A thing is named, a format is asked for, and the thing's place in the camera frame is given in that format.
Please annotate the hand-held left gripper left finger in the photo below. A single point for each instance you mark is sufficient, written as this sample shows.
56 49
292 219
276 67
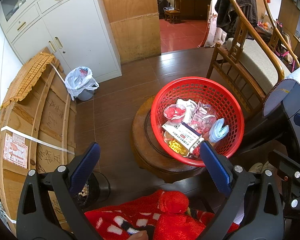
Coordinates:
86 165

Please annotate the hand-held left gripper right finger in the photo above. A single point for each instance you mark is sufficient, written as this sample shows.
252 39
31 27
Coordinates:
215 167

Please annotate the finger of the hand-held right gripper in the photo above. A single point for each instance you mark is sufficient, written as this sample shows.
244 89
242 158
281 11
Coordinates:
287 165

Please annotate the blue face mask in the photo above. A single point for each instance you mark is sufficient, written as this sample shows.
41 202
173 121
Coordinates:
218 131

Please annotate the white paper box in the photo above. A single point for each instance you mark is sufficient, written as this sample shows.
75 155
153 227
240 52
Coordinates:
187 136

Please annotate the yellow printed wrapper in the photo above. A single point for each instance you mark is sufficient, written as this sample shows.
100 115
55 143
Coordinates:
176 146

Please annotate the clear plastic wrapper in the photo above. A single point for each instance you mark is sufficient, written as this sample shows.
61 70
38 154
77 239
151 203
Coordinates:
202 117

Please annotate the clear plastic cup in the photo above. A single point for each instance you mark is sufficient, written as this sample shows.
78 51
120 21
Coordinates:
175 112

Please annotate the red plastic basket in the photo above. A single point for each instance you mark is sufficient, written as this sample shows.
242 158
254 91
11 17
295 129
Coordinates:
215 92

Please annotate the person's left hand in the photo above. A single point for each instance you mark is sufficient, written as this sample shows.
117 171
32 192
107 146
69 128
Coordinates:
138 236

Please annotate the person's beige shoe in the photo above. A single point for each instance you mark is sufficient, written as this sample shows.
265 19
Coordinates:
255 168
268 166

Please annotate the black bin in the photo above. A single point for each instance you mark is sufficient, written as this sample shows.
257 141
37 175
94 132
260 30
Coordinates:
100 182

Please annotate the round dark wooden stool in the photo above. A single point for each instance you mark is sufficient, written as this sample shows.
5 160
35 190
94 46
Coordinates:
145 155

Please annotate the red fleece garment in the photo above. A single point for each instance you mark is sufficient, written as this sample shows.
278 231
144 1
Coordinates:
170 217

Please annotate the red printed paper label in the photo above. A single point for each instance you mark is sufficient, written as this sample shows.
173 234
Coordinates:
15 150

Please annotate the light blue checked tablecloth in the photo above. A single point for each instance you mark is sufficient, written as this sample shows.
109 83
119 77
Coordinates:
297 85

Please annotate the bin with white bag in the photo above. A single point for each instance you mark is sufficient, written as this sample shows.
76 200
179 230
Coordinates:
77 82

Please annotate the beige seat cushion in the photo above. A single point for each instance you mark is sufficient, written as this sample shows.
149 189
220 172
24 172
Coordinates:
255 65

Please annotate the bamboo mat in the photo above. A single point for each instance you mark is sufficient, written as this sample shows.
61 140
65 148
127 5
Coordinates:
27 77

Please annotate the wooden armchair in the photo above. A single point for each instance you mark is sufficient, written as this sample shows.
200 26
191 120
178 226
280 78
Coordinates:
230 62

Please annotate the pink floral curtain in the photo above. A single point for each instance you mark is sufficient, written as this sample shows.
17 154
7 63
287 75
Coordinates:
213 32

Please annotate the grey metal cabinet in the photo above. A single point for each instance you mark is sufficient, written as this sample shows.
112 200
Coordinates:
77 30

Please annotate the small wooden chair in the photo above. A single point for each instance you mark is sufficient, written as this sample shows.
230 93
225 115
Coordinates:
173 15

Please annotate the dark jacket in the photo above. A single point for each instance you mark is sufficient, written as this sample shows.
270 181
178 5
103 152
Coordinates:
237 5

